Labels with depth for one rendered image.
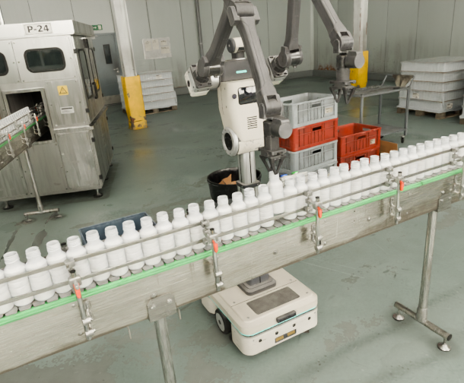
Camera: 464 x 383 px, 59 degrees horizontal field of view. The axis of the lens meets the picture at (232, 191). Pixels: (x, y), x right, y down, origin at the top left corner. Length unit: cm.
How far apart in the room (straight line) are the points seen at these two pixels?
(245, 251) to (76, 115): 369
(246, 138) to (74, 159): 323
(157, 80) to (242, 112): 888
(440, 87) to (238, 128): 658
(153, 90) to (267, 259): 950
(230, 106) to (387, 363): 160
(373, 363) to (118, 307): 153
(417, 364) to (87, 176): 394
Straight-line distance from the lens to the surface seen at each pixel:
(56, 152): 509
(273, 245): 160
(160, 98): 1098
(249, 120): 212
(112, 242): 135
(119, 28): 912
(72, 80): 491
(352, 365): 247
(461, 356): 267
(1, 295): 138
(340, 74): 187
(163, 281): 144
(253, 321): 232
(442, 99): 840
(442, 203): 229
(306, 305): 247
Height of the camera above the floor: 171
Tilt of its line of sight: 21 degrees down
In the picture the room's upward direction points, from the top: 5 degrees counter-clockwise
